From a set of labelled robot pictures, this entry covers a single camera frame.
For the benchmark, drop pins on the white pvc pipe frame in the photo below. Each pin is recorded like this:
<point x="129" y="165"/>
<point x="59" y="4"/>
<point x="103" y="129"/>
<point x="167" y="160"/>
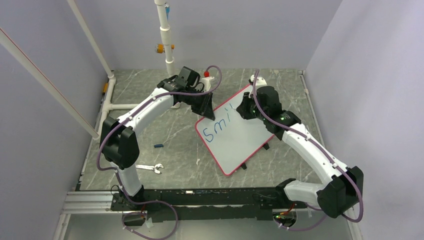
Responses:
<point x="107" y="89"/>

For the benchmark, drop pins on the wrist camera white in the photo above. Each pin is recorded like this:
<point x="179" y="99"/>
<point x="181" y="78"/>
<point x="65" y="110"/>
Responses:
<point x="260" y="81"/>
<point x="207" y="82"/>

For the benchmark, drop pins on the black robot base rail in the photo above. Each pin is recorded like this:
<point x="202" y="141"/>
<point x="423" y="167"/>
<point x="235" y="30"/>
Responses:
<point x="260" y="203"/>

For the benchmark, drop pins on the pink framed whiteboard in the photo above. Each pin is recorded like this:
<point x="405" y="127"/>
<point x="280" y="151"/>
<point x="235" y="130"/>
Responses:
<point x="230" y="139"/>

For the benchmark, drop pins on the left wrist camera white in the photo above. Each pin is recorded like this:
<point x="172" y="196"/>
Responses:
<point x="207" y="82"/>

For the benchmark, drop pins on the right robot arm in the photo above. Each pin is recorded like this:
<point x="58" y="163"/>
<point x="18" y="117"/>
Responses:
<point x="341" y="186"/>

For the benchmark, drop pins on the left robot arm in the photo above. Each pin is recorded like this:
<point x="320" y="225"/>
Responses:
<point x="119" y="136"/>

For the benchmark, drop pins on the orange pipe fitting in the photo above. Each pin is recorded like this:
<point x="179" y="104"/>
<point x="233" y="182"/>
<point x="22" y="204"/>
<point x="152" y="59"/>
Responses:
<point x="160" y="48"/>

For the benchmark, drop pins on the silver open-end wrench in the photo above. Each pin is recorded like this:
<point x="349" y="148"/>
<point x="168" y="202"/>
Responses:
<point x="155" y="168"/>

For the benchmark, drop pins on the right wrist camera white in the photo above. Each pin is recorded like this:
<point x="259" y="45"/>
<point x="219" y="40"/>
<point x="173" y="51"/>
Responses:
<point x="260" y="81"/>

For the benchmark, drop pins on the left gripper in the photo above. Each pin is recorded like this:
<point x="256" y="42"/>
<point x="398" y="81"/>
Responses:
<point x="207" y="110"/>

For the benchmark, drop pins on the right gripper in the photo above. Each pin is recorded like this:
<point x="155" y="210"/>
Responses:
<point x="243" y="108"/>

